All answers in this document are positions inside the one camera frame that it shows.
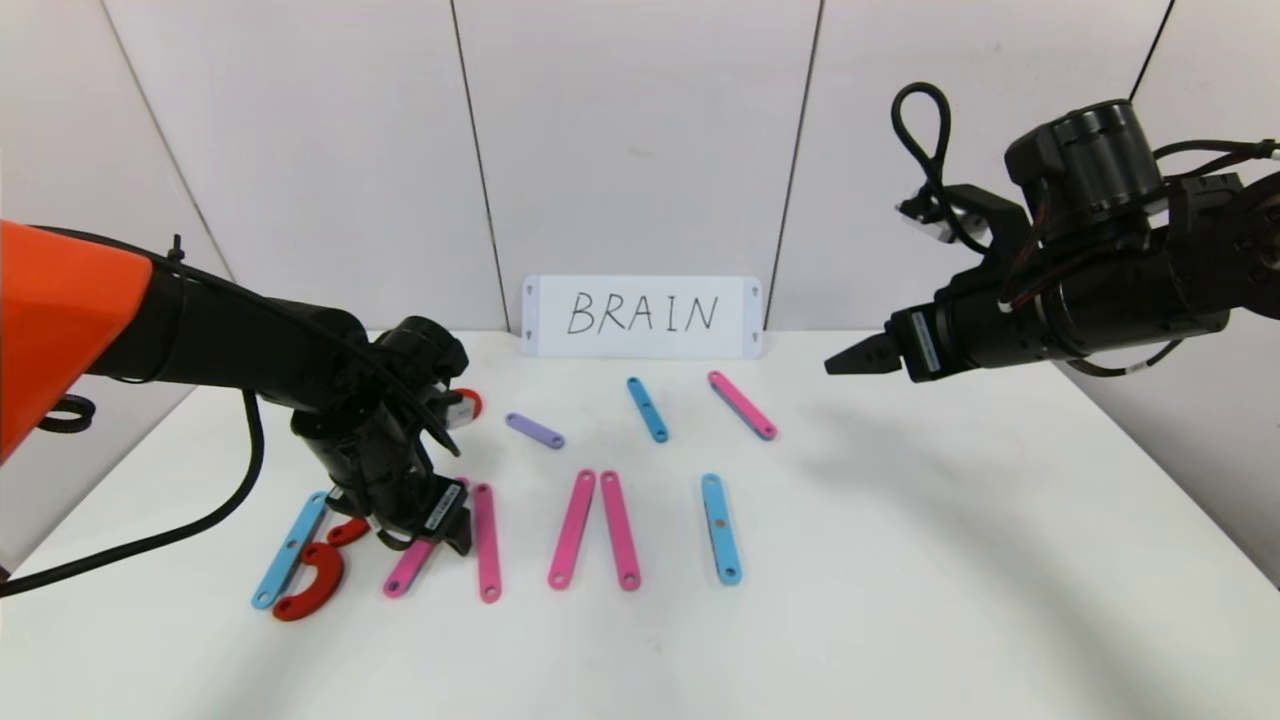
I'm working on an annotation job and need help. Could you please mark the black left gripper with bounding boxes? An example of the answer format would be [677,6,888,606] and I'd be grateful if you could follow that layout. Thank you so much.
[326,401,473,557]

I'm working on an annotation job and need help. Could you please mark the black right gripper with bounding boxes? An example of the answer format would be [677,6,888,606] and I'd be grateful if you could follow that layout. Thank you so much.
[824,281,1043,384]

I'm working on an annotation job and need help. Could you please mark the long pink bar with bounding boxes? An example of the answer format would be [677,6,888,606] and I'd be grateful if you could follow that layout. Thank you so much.
[473,483,503,604]
[547,469,597,590]
[600,470,642,591]
[383,478,471,599]

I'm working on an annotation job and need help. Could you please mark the white sign reading BRAIN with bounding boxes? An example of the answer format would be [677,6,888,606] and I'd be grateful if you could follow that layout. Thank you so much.
[522,275,764,359]

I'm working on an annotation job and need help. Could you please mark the long blue bar orange underside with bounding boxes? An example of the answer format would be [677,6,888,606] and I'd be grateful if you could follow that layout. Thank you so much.
[701,473,743,586]
[250,490,331,611]

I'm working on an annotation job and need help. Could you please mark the pink bar on blue bar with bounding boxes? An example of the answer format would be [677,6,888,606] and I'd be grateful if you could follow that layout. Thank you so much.
[707,371,778,441]

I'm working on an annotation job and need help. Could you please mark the short purple bar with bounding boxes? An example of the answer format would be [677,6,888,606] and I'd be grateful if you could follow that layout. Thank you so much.
[505,412,566,450]

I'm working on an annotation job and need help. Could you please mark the short blue bar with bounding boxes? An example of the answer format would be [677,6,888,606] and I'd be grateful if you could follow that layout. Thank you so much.
[627,377,669,443]

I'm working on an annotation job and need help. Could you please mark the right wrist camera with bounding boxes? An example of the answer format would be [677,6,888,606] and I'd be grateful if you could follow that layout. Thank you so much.
[897,195,991,246]

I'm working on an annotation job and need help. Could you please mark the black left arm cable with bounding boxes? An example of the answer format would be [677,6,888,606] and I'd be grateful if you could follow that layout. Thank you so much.
[0,388,266,599]

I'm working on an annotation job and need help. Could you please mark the black looped right arm cable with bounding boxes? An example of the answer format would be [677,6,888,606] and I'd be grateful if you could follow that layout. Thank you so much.
[892,82,991,256]

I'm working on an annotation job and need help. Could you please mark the thick black cable loop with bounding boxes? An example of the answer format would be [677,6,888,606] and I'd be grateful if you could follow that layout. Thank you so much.
[38,395,96,433]

